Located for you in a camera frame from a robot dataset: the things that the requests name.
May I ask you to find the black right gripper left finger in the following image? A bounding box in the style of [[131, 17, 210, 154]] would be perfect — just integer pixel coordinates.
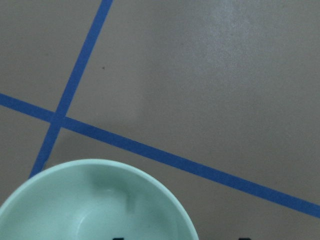
[[112, 237, 125, 240]]

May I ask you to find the green bowl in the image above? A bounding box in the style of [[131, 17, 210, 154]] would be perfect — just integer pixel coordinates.
[[0, 159, 198, 240]]

